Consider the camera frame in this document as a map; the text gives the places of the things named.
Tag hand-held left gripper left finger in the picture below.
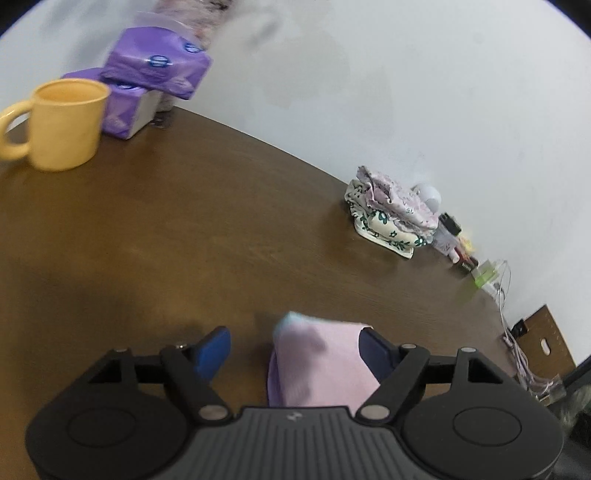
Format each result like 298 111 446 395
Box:
88 325 232 424

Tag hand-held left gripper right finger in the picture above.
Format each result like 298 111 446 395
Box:
356 326 504 422

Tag pink and blue mesh vest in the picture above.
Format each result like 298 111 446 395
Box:
267 311 384 409

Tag folded cream green-flower cloth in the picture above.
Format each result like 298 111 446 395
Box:
344 179 435 258

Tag green liquid bottle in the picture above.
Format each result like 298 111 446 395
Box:
473 263 502 287

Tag black charger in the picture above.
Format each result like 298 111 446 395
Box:
438 212 463 236

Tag folded pink floral cloth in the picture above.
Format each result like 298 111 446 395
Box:
355 165 439 232

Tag white robot speaker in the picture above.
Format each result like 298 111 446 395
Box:
411 182 443 213

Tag brown perforated board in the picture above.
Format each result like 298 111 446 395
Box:
510 304 578 384

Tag purple tissue pack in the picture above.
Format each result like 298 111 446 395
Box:
100 25 213 101
62 68 162 139

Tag yellow mug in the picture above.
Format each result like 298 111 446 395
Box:
0 78 112 172

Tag pink mottled vase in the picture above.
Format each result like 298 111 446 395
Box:
152 0 236 114

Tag lavender cables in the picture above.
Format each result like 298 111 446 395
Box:
501 332 555 393

